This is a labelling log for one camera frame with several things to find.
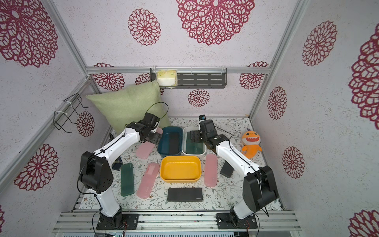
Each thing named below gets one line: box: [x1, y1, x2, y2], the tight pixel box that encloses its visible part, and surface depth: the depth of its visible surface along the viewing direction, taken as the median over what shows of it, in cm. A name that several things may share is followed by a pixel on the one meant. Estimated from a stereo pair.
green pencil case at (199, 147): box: [194, 142, 204, 155], surface depth 101 cm
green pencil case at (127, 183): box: [120, 162, 135, 197], surface depth 87 cm
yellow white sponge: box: [156, 69, 178, 87], surface depth 92 cm
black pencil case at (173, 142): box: [168, 131, 180, 155], surface depth 108 cm
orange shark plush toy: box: [241, 130, 263, 160], surface depth 99 cm
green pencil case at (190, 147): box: [185, 131, 196, 155], surface depth 102 cm
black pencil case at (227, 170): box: [220, 160, 235, 179], surface depth 92 cm
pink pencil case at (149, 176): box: [136, 162, 160, 199], surface depth 90 cm
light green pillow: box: [85, 80, 171, 134], surface depth 87 cm
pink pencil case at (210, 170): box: [204, 153, 218, 188], surface depth 94 cm
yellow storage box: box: [159, 155, 202, 184], surface depth 95 cm
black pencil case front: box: [167, 187, 203, 202], surface depth 84 cm
